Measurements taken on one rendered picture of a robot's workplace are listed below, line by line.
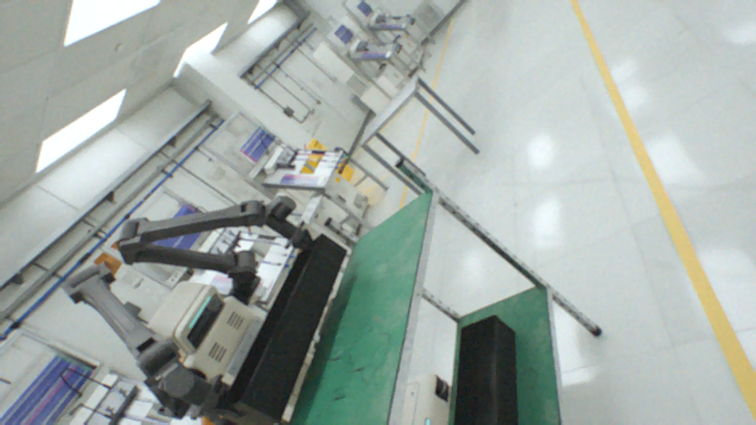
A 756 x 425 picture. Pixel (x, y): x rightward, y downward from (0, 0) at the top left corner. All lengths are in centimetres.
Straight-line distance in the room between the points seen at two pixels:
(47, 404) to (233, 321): 191
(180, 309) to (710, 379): 168
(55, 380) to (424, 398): 231
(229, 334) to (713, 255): 175
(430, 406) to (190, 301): 109
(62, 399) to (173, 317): 192
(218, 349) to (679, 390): 150
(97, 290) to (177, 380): 40
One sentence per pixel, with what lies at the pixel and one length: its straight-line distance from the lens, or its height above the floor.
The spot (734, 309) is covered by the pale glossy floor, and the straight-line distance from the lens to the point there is 179.
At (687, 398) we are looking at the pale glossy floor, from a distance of 171.
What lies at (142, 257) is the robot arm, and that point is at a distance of 154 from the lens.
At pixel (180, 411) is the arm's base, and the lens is 151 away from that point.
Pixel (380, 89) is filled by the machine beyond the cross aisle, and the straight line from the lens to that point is 748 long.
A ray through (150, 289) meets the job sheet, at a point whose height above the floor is 143.
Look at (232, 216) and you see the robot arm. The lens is 137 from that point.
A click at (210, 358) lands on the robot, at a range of 154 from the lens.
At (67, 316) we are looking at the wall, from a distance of 506.
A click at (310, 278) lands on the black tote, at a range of 129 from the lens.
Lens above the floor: 146
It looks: 18 degrees down
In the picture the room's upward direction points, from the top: 52 degrees counter-clockwise
